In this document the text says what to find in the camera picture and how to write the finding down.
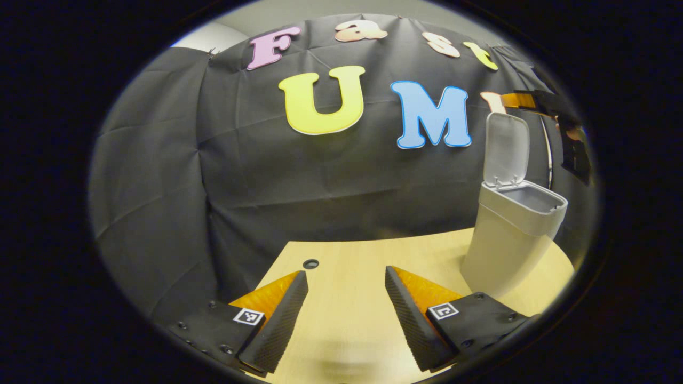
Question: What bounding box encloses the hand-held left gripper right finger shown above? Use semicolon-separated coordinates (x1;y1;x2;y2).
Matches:
384;266;534;373

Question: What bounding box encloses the black backdrop cloth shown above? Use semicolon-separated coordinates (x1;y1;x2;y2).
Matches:
88;13;597;321

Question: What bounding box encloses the wooden desktop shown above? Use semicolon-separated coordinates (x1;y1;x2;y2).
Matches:
255;227;576;384

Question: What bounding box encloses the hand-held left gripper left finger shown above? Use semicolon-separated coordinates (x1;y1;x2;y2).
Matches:
167;270;309;375

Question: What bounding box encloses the white desktop garbage bin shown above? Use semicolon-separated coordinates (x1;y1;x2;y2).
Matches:
460;112;569;298

